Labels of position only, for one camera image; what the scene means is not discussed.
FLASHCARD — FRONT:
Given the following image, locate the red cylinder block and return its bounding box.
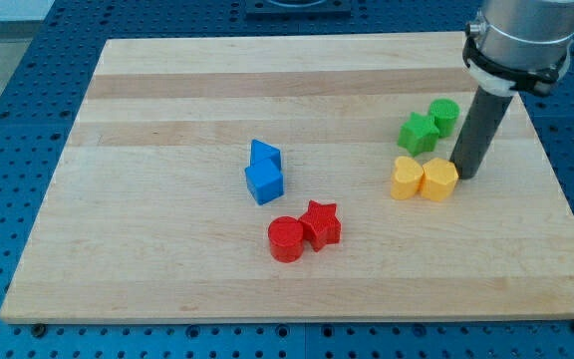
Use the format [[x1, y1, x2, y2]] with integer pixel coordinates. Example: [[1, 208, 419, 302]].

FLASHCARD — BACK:
[[267, 216, 304, 263]]

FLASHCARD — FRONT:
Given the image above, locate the green cylinder block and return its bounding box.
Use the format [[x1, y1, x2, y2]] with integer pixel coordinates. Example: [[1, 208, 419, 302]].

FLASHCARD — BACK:
[[429, 99, 460, 138]]

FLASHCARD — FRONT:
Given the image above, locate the red star block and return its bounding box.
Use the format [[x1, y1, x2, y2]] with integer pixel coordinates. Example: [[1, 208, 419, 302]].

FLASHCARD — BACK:
[[298, 200, 342, 252]]

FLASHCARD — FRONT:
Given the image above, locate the yellow heart block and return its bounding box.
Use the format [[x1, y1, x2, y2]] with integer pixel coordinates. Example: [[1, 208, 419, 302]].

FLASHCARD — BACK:
[[391, 156, 424, 200]]

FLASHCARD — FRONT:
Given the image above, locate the yellow hexagon block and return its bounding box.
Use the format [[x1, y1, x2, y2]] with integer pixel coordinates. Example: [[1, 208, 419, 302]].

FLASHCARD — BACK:
[[420, 158, 459, 201]]

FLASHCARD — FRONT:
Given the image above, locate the green star block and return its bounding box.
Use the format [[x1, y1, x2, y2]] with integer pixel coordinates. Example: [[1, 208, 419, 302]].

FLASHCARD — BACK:
[[398, 112, 439, 157]]

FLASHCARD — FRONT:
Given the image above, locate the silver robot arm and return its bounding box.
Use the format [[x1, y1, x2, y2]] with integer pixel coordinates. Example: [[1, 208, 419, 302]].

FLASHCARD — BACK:
[[462, 0, 574, 97]]

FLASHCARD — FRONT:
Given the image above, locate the blue cube block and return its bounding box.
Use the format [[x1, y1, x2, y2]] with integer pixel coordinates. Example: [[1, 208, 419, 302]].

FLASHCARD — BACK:
[[244, 159, 284, 205]]

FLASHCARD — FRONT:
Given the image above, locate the blue triangle block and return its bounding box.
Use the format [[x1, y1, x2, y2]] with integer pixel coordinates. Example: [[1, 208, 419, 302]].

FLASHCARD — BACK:
[[250, 139, 282, 171]]

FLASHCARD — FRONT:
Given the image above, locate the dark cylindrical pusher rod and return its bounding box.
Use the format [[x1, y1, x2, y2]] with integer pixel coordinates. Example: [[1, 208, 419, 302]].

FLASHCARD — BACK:
[[450, 87, 512, 180]]

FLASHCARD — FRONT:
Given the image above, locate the wooden board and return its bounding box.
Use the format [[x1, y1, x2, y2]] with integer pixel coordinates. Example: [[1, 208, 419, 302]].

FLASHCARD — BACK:
[[0, 32, 574, 324]]

